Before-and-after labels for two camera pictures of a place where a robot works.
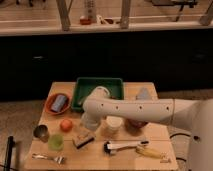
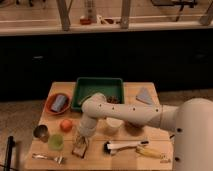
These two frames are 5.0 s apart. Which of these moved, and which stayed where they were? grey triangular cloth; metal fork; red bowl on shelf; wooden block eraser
Moved: wooden block eraser
Stayed: metal fork; red bowl on shelf; grey triangular cloth
